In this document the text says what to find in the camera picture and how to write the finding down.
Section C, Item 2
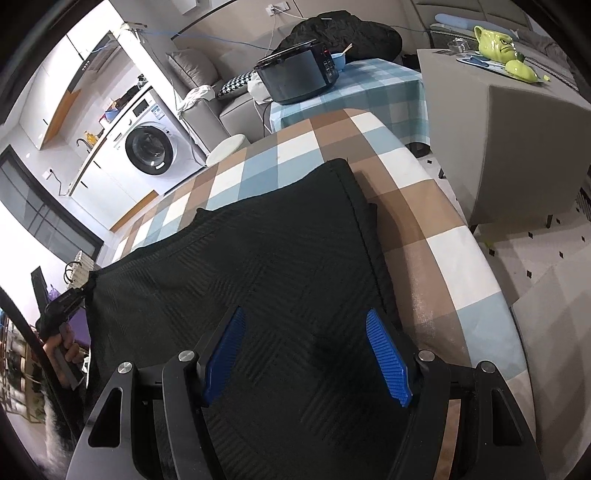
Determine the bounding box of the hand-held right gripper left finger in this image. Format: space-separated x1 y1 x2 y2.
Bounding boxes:
65 305 247 480

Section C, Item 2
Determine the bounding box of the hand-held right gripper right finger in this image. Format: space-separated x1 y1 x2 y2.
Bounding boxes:
366 308 548 480

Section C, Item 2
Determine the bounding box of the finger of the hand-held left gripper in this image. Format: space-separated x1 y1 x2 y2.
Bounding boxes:
65 284 94 309

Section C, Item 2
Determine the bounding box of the black knitted sweater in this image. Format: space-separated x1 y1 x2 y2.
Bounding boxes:
88 158 419 480

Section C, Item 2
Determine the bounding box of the person's left hand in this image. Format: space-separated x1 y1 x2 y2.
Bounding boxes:
42 322 88 366

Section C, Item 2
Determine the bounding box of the dark framed window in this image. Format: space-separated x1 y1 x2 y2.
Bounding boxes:
0 150 105 265

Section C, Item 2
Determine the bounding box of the white floor cabinet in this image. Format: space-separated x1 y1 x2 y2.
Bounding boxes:
69 136 160 232

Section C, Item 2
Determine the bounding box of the brown blue checked blanket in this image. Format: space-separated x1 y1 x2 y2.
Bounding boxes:
108 108 539 480

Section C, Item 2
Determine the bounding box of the white washing machine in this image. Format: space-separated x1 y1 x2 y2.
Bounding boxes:
106 88 209 195

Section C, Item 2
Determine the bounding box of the white patterned rug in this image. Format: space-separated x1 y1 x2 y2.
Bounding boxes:
475 185 591 444

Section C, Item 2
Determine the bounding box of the round white stool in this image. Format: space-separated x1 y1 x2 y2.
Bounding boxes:
205 134 250 167

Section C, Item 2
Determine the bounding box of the grey sofa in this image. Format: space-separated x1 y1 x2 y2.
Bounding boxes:
171 34 278 140

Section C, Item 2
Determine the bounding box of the white cloth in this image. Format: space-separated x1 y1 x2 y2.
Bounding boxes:
178 85 217 114

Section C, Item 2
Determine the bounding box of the grey pillow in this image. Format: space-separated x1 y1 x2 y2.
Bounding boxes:
166 48 219 91

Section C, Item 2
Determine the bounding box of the houndstooth pillow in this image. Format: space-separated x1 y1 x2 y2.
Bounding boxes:
217 74 255 99

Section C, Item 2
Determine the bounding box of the light blue checked tablecloth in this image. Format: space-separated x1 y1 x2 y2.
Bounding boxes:
268 59 430 149

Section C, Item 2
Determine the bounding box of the grey white clothing pile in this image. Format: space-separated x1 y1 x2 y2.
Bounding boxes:
247 76 274 103

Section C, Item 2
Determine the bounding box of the green face-shaped teapot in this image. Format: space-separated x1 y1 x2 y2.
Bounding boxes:
456 53 551 86

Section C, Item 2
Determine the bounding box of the black jacket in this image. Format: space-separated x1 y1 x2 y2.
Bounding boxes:
272 10 404 66

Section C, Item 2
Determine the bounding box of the green face teapot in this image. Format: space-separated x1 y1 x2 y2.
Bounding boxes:
474 25 517 61

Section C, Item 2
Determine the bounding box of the white wall cabinet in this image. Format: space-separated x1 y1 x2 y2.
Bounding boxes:
39 32 122 151

